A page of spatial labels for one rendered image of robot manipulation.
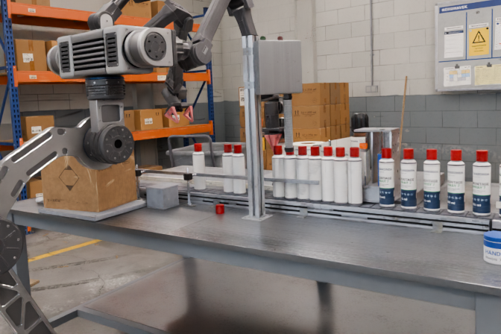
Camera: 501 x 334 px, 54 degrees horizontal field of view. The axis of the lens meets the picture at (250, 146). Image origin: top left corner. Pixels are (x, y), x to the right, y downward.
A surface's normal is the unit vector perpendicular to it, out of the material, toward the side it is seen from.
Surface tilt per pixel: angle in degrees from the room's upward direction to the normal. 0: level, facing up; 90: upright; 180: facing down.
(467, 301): 90
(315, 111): 90
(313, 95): 90
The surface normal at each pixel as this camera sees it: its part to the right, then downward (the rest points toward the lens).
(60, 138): 0.77, 0.04
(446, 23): -0.64, 0.11
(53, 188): -0.43, 0.11
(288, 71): 0.38, 0.08
